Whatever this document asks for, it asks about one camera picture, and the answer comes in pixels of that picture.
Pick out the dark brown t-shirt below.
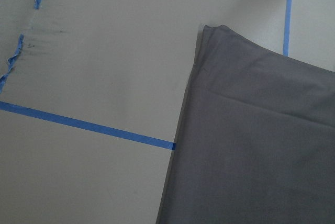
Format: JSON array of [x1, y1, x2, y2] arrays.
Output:
[[157, 26, 334, 223]]

